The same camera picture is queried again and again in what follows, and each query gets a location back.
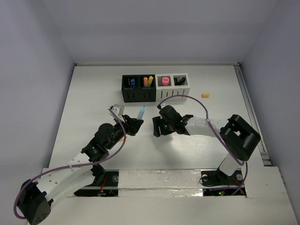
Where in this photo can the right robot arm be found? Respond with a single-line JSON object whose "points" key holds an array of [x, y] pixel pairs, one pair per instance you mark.
{"points": [[235, 134]]}

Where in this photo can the grey pencil-shaped pen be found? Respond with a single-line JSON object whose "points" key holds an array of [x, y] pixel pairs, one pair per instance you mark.
{"points": [[145, 81]]}

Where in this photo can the yellow pencil-shaped pen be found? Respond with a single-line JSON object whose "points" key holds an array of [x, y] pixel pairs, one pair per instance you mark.
{"points": [[150, 80]]}

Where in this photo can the pink glue stick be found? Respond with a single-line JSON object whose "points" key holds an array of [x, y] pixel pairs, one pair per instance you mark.
{"points": [[165, 81]]}

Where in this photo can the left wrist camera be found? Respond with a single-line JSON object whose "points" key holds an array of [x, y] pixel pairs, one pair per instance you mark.
{"points": [[116, 111]]}

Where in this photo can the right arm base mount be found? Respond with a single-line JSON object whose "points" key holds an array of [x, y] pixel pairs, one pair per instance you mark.
{"points": [[215, 183]]}

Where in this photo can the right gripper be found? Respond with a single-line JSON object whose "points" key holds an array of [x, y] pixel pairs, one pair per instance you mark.
{"points": [[158, 121]]}

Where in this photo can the black double container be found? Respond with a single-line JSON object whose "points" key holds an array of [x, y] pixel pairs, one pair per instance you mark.
{"points": [[139, 93]]}

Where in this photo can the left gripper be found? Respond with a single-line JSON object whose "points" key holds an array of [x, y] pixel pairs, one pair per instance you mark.
{"points": [[131, 123]]}

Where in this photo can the blue pencil-shaped pen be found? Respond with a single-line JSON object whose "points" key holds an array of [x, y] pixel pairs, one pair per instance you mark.
{"points": [[141, 113]]}

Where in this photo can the orange yellow eraser cap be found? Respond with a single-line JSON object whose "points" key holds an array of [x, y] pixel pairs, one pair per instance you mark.
{"points": [[206, 95]]}

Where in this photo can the silver foil tape strip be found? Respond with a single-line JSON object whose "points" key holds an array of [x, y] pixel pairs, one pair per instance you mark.
{"points": [[160, 183]]}

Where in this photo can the blue item in container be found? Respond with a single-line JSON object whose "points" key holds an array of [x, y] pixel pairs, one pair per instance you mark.
{"points": [[132, 83]]}

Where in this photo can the blue black highlighter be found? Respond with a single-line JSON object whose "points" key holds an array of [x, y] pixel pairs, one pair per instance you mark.
{"points": [[179, 82]]}

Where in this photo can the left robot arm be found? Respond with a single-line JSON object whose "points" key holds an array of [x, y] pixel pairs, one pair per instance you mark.
{"points": [[38, 196]]}

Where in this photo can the white double container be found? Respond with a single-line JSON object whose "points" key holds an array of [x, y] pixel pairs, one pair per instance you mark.
{"points": [[163, 92]]}

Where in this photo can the aluminium rail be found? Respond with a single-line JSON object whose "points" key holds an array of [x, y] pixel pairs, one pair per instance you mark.
{"points": [[252, 116]]}

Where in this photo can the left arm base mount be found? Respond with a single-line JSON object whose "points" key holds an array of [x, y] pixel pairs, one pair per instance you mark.
{"points": [[107, 187]]}

